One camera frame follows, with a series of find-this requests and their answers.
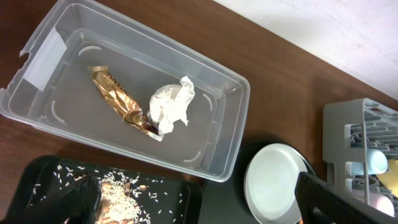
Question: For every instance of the white tissue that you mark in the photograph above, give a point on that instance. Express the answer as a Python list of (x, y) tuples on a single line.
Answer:
[(169, 104)]

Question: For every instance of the round black tray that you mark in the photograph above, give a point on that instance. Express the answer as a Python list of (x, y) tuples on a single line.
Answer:
[(224, 202)]

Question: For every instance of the black rectangular tray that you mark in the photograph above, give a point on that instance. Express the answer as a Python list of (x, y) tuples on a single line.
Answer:
[(31, 173)]

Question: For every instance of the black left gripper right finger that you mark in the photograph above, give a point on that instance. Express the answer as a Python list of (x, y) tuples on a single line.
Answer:
[(321, 204)]

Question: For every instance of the blue cup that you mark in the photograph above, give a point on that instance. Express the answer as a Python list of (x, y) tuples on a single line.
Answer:
[(376, 161)]

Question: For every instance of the yellow bowl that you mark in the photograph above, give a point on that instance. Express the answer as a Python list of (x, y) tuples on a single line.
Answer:
[(389, 178)]

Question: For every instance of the food scraps and shells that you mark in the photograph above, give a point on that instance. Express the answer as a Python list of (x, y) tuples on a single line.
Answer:
[(127, 197)]

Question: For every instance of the gold foil wrapper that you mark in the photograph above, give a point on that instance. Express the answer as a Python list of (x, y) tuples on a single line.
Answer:
[(122, 102)]

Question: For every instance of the pink cup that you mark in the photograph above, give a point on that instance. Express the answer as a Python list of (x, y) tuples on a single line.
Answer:
[(377, 201)]

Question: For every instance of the grey round plate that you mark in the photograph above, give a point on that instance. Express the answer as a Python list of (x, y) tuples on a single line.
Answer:
[(269, 184)]

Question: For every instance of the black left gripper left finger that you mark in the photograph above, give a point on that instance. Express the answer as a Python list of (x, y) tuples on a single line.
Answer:
[(76, 203)]

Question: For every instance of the grey dishwasher rack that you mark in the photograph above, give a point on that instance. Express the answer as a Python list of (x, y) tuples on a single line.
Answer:
[(350, 128)]

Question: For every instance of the clear plastic bin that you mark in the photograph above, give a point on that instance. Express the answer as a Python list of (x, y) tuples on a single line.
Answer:
[(85, 59)]

